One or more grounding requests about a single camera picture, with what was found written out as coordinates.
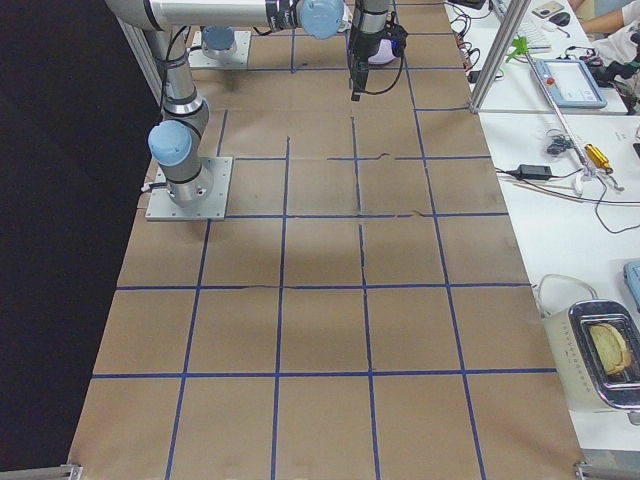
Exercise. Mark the black computer mouse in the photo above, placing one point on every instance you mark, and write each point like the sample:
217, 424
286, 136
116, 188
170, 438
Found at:
560, 19

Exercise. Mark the aluminium frame post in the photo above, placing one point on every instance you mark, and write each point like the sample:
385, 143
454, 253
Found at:
494, 59

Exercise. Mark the black power adapter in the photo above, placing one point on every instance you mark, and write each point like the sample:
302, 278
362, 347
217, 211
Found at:
534, 172

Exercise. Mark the lilac plate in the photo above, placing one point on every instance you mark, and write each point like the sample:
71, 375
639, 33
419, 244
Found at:
385, 53

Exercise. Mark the green-handled reacher stick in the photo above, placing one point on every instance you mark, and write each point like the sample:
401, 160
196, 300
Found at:
588, 170

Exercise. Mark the blue teach pendant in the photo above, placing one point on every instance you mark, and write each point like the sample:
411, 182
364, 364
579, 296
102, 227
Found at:
570, 83

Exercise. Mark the toast slice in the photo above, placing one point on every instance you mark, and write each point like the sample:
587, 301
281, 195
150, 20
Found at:
611, 348

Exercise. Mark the yellow tool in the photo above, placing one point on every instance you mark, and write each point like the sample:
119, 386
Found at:
598, 158

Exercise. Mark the brown paper table cover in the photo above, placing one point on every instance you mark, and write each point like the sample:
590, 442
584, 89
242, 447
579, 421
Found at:
363, 312

